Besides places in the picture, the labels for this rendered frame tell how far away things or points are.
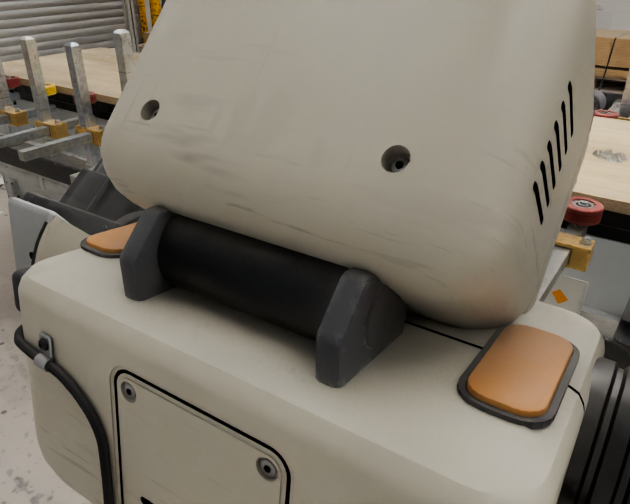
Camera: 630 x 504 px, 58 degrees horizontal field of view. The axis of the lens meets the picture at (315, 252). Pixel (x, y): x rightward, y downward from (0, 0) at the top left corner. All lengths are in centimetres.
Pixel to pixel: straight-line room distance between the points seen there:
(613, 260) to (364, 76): 127
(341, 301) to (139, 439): 13
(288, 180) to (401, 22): 7
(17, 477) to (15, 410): 31
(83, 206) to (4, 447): 172
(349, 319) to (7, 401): 212
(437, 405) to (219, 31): 19
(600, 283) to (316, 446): 131
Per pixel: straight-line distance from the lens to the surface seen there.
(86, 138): 204
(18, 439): 213
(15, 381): 237
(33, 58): 226
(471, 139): 20
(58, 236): 42
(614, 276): 148
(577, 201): 134
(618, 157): 165
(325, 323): 21
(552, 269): 114
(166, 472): 29
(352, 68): 23
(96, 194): 45
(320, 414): 21
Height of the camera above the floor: 138
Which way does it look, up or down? 28 degrees down
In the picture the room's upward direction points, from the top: straight up
